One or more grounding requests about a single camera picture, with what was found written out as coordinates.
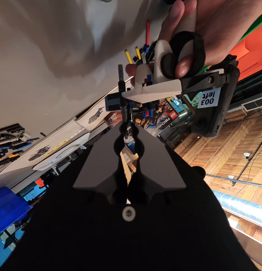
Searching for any person's left hand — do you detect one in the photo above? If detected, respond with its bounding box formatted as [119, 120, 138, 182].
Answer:
[125, 0, 262, 79]

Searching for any orange bin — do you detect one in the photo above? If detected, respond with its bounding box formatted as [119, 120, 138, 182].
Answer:
[228, 30, 262, 82]

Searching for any black lego chassis assembly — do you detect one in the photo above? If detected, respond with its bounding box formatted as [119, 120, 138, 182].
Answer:
[105, 64, 160, 136]

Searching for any silver air duct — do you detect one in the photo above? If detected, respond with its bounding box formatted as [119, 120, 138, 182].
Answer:
[211, 189, 262, 229]

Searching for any pile of lego beams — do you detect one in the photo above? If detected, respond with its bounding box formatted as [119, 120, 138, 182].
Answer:
[0, 123, 47, 167]

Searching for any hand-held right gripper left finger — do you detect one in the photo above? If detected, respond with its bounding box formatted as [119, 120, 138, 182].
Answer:
[73, 121, 128, 197]

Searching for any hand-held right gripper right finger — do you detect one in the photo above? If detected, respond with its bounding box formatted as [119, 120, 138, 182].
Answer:
[133, 122, 187, 204]

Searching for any instruction sheet on wooden stand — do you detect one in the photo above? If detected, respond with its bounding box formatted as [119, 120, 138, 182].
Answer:
[120, 151, 137, 184]

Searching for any blue bin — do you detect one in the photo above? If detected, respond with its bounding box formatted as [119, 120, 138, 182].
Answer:
[0, 186, 34, 237]

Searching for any white lamp base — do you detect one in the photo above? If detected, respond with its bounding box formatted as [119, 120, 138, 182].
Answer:
[32, 132, 90, 176]

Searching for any monster truck lego box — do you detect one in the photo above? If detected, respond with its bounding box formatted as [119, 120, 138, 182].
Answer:
[104, 96, 179, 155]

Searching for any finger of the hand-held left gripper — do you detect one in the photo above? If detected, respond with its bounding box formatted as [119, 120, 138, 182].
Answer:
[122, 79, 183, 104]

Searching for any lego instruction booklet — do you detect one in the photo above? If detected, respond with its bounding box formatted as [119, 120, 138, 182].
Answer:
[0, 77, 133, 176]

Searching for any green bin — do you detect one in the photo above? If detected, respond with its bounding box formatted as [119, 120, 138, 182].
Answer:
[199, 12, 262, 73]

